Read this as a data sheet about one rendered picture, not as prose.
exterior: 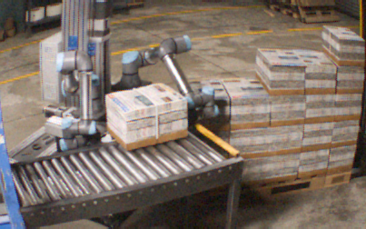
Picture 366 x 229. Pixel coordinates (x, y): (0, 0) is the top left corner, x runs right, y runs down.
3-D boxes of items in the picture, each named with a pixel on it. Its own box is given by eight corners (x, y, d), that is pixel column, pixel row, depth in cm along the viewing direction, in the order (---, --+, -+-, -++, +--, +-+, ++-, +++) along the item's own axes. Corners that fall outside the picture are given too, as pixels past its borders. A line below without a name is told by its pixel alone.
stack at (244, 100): (178, 183, 435) (177, 79, 401) (311, 167, 449) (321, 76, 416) (184, 208, 400) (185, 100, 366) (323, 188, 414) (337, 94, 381)
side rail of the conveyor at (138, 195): (237, 174, 309) (239, 155, 304) (242, 178, 305) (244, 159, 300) (22, 224, 248) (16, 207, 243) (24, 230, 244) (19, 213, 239)
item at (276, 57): (257, 49, 396) (257, 47, 396) (291, 50, 400) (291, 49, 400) (272, 65, 363) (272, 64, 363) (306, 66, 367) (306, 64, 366)
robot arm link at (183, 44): (131, 54, 399) (173, 35, 354) (148, 50, 408) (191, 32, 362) (135, 70, 400) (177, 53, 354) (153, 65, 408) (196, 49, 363)
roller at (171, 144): (164, 140, 334) (165, 132, 332) (208, 174, 297) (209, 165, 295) (157, 141, 332) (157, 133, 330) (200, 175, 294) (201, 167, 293)
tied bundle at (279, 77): (254, 77, 408) (255, 47, 399) (289, 76, 412) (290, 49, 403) (269, 96, 374) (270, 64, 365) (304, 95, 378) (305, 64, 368)
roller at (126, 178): (104, 154, 316) (103, 145, 314) (142, 192, 279) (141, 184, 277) (97, 155, 314) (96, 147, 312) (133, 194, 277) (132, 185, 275)
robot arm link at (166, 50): (155, 37, 350) (191, 104, 337) (169, 34, 356) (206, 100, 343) (148, 47, 359) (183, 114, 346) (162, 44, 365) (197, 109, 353)
